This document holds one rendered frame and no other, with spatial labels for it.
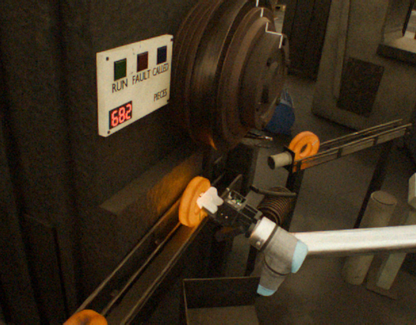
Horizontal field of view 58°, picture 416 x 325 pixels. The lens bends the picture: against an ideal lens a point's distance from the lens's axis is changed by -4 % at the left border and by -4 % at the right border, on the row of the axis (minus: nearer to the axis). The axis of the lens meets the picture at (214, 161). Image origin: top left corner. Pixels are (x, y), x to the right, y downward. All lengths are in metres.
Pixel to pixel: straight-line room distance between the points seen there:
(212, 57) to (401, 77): 2.90
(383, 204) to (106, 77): 1.42
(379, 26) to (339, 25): 0.38
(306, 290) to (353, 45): 2.45
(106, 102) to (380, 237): 0.91
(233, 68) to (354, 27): 2.89
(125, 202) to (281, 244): 0.45
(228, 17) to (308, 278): 1.49
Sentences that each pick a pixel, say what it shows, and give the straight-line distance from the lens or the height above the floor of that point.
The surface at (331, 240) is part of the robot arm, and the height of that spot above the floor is 0.68.
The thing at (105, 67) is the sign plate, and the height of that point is 1.21.
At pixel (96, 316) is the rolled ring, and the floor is 0.75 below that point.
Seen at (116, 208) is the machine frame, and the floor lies 0.87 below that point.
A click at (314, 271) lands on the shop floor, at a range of 2.19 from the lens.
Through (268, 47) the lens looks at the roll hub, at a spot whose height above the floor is 1.23.
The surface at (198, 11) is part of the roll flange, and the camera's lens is 1.10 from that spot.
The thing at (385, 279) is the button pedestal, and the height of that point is 0.07.
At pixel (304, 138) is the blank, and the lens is 1.69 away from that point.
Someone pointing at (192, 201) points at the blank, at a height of 0.79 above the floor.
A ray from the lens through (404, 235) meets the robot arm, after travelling 1.32.
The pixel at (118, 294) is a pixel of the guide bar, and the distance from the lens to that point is 1.06.
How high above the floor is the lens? 1.45
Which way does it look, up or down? 30 degrees down
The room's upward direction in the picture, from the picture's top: 7 degrees clockwise
